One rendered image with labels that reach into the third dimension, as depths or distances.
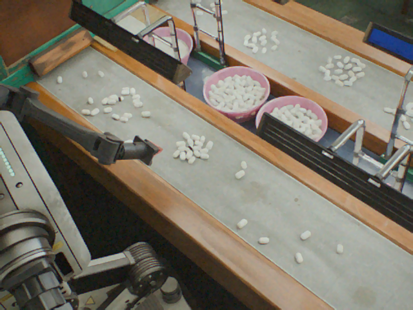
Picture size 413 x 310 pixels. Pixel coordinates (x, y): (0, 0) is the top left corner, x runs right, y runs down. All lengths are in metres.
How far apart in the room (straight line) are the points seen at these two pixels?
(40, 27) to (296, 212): 1.31
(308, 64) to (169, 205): 0.89
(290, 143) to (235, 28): 1.07
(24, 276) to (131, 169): 1.01
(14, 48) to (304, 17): 1.26
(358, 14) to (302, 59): 1.57
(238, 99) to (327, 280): 0.85
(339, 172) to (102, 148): 0.71
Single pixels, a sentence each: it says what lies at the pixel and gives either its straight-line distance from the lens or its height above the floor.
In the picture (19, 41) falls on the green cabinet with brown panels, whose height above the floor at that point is 0.95.
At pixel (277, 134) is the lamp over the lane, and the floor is 1.08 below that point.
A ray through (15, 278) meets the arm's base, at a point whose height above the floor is 1.42.
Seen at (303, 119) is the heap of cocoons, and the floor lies 0.74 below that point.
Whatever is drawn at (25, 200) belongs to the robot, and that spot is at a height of 1.45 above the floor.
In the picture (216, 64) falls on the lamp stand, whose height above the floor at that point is 0.71.
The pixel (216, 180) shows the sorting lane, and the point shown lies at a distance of 1.96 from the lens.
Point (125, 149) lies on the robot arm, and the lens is 1.76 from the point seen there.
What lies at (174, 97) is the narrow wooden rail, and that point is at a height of 0.76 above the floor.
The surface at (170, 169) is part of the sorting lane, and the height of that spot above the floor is 0.74.
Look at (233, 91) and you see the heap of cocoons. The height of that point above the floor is 0.74.
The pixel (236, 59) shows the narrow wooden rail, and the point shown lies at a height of 0.76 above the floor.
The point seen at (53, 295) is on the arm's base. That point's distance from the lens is 1.10.
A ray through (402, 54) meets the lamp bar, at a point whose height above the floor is 1.06.
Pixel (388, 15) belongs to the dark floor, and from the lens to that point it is 3.94.
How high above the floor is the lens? 2.30
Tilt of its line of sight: 50 degrees down
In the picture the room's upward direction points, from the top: 8 degrees counter-clockwise
